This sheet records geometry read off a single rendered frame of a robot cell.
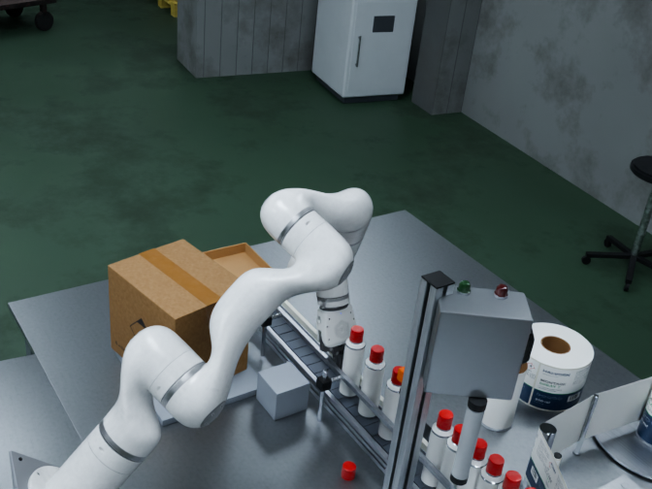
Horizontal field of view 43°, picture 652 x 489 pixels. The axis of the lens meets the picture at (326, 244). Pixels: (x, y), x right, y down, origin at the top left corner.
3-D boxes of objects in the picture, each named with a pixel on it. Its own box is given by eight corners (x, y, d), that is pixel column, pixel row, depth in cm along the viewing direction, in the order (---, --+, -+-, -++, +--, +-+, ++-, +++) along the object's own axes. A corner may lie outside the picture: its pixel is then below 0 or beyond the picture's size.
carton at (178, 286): (247, 369, 227) (252, 286, 213) (175, 406, 211) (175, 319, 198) (181, 317, 244) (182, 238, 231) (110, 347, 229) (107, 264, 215)
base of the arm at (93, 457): (115, 544, 174) (172, 482, 172) (43, 533, 160) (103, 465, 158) (87, 477, 187) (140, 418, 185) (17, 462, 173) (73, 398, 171)
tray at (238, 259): (290, 297, 263) (291, 286, 261) (216, 317, 249) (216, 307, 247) (244, 251, 283) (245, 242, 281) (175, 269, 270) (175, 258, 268)
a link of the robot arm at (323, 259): (151, 381, 176) (204, 436, 173) (130, 383, 164) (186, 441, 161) (312, 209, 176) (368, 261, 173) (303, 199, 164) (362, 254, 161)
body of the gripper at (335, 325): (324, 309, 209) (329, 350, 212) (357, 299, 215) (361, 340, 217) (309, 303, 215) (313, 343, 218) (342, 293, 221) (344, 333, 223)
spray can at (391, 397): (403, 438, 205) (415, 373, 195) (385, 444, 202) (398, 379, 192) (390, 424, 209) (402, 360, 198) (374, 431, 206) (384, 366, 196)
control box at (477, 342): (511, 402, 158) (534, 320, 148) (423, 393, 158) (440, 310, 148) (504, 368, 167) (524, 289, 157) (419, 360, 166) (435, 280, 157)
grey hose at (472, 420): (471, 481, 168) (491, 402, 157) (457, 488, 166) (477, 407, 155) (459, 470, 170) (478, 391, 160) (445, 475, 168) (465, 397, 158)
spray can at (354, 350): (362, 394, 218) (372, 331, 207) (345, 400, 215) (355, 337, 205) (350, 382, 221) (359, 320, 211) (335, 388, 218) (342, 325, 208)
